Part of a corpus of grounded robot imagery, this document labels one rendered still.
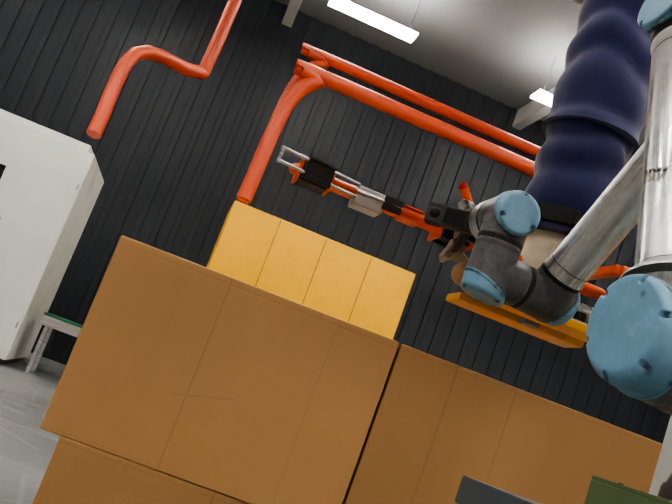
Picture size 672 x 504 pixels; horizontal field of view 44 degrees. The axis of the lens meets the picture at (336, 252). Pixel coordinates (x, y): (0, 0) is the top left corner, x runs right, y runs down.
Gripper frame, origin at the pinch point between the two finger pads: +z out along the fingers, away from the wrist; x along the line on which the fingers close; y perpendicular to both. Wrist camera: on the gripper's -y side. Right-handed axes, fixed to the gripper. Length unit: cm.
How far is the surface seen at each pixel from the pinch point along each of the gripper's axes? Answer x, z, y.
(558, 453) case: -40, -21, 32
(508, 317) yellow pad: -12.6, 4.9, 22.7
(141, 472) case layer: -71, -16, -46
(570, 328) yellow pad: -12.9, -13.2, 30.0
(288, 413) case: -51, -18, -23
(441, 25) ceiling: 493, 895, 143
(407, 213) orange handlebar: -0.5, -2.7, -11.0
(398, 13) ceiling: 493, 916, 83
